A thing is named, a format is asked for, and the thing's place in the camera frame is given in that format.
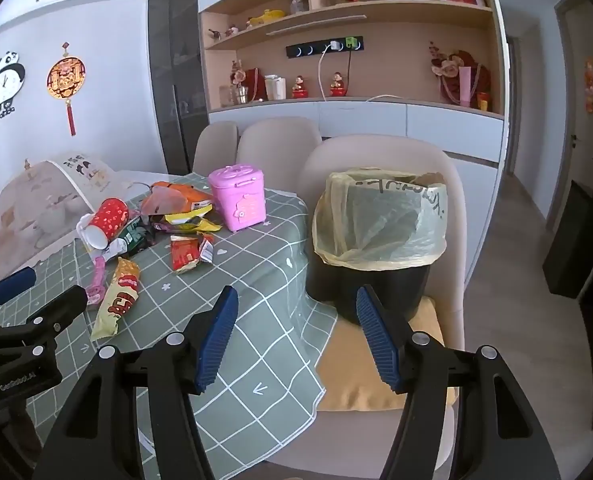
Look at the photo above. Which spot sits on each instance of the green grid tablecloth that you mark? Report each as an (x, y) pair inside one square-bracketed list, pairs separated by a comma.
[(267, 390)]

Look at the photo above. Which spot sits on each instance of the white canister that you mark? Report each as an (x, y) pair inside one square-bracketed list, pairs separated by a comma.
[(276, 87)]

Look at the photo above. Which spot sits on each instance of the panda wall clock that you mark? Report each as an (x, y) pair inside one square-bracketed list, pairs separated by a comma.
[(12, 76)]

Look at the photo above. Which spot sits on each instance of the red door decoration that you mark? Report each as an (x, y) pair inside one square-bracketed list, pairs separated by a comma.
[(588, 85)]

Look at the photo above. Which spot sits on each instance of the yellow bin liner bag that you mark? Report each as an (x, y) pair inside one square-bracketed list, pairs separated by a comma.
[(372, 219)]

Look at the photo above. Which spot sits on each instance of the mesh food cover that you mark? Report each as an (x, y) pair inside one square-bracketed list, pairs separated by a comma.
[(43, 203)]

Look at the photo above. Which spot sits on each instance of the wooden wall shelf unit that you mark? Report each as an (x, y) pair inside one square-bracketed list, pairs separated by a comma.
[(395, 64)]

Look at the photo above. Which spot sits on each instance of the beige chair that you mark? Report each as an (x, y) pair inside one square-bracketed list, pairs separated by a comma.
[(216, 148), (279, 147), (430, 298)]

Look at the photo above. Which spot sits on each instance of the red paper cup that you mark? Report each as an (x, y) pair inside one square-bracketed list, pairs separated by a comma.
[(97, 230)]

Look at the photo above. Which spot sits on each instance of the black power strip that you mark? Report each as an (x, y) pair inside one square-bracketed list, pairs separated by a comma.
[(318, 47)]

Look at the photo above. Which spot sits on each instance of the far beige chair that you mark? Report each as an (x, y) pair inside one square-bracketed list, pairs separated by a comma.
[(216, 148)]

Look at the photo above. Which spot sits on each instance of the pink toy box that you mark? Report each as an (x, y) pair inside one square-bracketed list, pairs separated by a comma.
[(239, 195)]

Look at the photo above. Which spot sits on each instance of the yellow nabati snack bag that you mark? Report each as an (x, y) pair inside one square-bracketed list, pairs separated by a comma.
[(201, 220)]

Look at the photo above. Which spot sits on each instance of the white lower cabinet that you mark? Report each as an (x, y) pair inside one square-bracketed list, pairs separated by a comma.
[(476, 142)]

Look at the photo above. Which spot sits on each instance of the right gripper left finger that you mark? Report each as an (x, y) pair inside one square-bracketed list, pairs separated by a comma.
[(95, 435)]

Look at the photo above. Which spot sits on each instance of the red small snack wrapper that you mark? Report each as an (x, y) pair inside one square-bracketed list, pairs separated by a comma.
[(187, 252)]

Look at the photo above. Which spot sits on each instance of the right red figurine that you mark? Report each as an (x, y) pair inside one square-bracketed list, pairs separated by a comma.
[(337, 86)]

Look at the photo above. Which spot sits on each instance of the yellow seat cushion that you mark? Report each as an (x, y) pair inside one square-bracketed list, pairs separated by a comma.
[(349, 374)]

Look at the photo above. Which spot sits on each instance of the near beige chair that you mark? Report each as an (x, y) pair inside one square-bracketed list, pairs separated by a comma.
[(430, 298)]

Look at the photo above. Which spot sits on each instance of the yellow long snack bag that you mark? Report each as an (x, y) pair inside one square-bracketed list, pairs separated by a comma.
[(121, 295)]

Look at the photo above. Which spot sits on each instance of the left red figurine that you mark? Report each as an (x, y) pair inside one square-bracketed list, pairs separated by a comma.
[(299, 91)]

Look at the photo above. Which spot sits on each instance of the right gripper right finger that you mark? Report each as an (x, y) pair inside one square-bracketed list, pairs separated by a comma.
[(498, 435)]

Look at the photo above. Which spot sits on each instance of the black water dispenser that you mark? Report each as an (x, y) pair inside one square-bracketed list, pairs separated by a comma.
[(569, 262)]

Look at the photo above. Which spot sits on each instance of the middle beige chair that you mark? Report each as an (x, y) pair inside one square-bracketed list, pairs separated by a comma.
[(279, 147)]

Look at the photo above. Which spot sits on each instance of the orange plastic bag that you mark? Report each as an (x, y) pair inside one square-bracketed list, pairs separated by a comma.
[(173, 198)]

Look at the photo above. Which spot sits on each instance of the red chinese knot ornament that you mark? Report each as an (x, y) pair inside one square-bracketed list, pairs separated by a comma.
[(65, 78)]

